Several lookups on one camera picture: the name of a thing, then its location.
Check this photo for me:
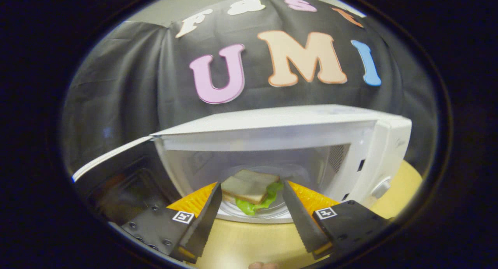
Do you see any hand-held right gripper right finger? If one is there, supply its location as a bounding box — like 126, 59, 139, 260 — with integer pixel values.
282, 180, 390, 261

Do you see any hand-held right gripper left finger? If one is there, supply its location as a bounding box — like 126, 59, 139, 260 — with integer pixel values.
120, 182, 223, 264

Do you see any bread sandwich with lettuce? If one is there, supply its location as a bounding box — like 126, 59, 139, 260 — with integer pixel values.
220, 169, 284, 217

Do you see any white microwave oven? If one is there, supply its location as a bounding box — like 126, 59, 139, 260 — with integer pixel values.
72, 104, 413, 225

